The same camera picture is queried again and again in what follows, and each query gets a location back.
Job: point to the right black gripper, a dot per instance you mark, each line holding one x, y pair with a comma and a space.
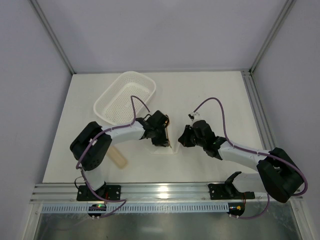
187, 137

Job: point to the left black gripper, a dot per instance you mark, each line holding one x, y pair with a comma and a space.
163, 135

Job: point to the white paper napkin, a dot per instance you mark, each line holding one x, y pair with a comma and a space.
175, 131

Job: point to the gold ornate spoon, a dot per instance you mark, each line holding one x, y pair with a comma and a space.
167, 131

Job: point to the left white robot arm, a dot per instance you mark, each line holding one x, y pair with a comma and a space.
92, 144

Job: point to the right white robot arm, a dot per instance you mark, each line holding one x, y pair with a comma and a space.
275, 172

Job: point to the white perforated plastic basket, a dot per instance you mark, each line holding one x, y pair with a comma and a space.
114, 106

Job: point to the beige wooden cutlery tray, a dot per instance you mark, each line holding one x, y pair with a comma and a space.
117, 157

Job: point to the right black controller board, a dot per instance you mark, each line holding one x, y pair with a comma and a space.
235, 211

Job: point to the black controller board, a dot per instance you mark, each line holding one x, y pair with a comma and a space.
95, 211
235, 211

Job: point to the left black controller board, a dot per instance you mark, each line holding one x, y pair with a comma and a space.
95, 211

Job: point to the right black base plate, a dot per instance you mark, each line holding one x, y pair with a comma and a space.
227, 191

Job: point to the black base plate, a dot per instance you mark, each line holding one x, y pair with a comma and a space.
107, 191
227, 191

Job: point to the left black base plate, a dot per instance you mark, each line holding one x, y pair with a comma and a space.
107, 191

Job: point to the right side aluminium rail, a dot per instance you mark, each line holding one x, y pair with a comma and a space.
259, 114

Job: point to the aluminium rail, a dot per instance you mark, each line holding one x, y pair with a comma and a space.
146, 192
259, 114

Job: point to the slotted grey cable duct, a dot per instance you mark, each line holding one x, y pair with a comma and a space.
130, 208

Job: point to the aluminium front rail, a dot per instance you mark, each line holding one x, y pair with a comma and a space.
146, 192

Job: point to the right aluminium corner post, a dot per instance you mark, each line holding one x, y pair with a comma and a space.
279, 21

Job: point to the aluminium corner post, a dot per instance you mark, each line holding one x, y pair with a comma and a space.
279, 21
51, 34

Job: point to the left aluminium corner post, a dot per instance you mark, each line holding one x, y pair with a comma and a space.
51, 34

